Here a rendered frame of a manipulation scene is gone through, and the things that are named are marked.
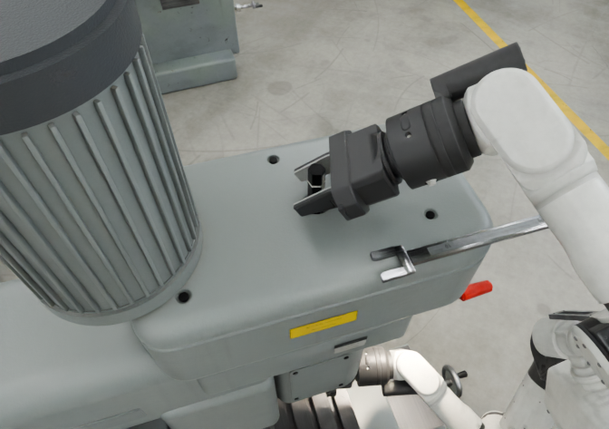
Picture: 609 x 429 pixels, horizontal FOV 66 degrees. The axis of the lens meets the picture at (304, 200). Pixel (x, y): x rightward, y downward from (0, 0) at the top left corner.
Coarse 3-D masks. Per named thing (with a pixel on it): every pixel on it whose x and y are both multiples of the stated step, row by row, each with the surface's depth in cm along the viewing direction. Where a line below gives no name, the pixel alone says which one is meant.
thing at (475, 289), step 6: (480, 282) 74; (486, 282) 74; (468, 288) 73; (474, 288) 73; (480, 288) 73; (486, 288) 74; (462, 294) 73; (468, 294) 73; (474, 294) 73; (480, 294) 74; (462, 300) 74
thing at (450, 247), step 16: (512, 224) 58; (528, 224) 58; (544, 224) 58; (448, 240) 57; (464, 240) 56; (480, 240) 56; (496, 240) 57; (384, 256) 55; (400, 256) 55; (416, 256) 55; (432, 256) 55; (448, 256) 56; (384, 272) 54; (400, 272) 54
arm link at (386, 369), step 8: (376, 352) 110; (384, 352) 111; (392, 352) 111; (400, 352) 110; (376, 360) 109; (384, 360) 109; (392, 360) 110; (376, 368) 108; (384, 368) 108; (392, 368) 109; (384, 376) 108; (392, 376) 110; (400, 376) 109; (376, 384) 110; (384, 384) 110; (392, 384) 110; (400, 384) 110; (408, 384) 110; (384, 392) 109; (392, 392) 109; (400, 392) 110; (408, 392) 110; (416, 392) 110
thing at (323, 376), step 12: (336, 360) 81; (348, 360) 83; (360, 360) 91; (288, 372) 79; (300, 372) 80; (312, 372) 82; (324, 372) 84; (336, 372) 86; (348, 372) 89; (276, 384) 87; (288, 384) 84; (300, 384) 85; (312, 384) 87; (324, 384) 89; (336, 384) 92; (288, 396) 90; (300, 396) 91
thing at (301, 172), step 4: (328, 152) 58; (320, 156) 59; (324, 156) 58; (328, 156) 58; (312, 160) 60; (316, 160) 59; (320, 160) 59; (324, 160) 59; (328, 160) 59; (304, 164) 60; (308, 164) 60; (324, 164) 59; (328, 164) 59; (296, 168) 61; (300, 168) 60; (304, 168) 60; (328, 168) 60; (296, 172) 60; (300, 172) 60; (304, 172) 60; (328, 172) 60; (296, 176) 61; (300, 176) 61; (304, 176) 61; (304, 180) 62
